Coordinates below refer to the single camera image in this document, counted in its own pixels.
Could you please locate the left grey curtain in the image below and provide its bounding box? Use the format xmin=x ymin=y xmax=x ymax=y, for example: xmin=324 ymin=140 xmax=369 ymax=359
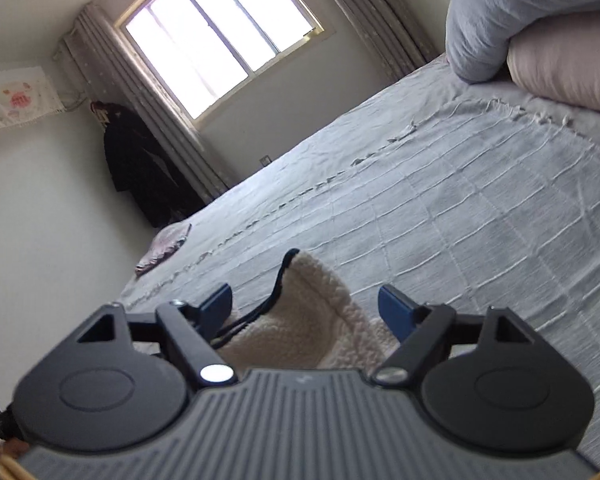
xmin=54 ymin=3 xmax=238 ymax=203

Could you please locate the small folded pink cloth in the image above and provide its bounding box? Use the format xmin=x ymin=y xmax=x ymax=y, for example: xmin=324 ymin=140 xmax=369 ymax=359
xmin=134 ymin=221 xmax=192 ymax=278

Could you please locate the brown clothing pile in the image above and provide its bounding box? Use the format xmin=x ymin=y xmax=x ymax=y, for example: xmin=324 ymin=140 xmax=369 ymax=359
xmin=0 ymin=438 xmax=30 ymax=460

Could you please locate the white cloth wall hanging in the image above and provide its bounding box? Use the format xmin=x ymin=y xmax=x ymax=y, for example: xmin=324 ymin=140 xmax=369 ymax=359
xmin=0 ymin=66 xmax=65 ymax=130

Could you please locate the pink pillow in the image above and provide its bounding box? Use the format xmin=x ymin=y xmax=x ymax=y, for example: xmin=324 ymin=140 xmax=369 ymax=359
xmin=507 ymin=15 xmax=600 ymax=112

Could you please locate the dark hanging coat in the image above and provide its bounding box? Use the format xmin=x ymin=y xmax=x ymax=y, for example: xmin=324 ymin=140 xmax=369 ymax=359
xmin=90 ymin=101 xmax=204 ymax=229

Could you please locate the right grey curtain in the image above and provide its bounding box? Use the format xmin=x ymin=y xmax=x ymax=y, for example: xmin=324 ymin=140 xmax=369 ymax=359
xmin=334 ymin=0 xmax=439 ymax=82

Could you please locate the grey checked bedspread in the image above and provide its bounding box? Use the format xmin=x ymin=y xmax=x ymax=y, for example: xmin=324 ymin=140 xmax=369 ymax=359
xmin=120 ymin=57 xmax=600 ymax=464

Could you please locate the cream fleece jacket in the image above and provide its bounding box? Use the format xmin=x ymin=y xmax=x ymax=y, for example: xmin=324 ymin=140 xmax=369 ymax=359
xmin=130 ymin=247 xmax=401 ymax=373

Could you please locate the grey curtain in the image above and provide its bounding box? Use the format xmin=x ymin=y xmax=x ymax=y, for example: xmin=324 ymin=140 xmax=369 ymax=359
xmin=54 ymin=3 xmax=238 ymax=203
xmin=334 ymin=0 xmax=439 ymax=82

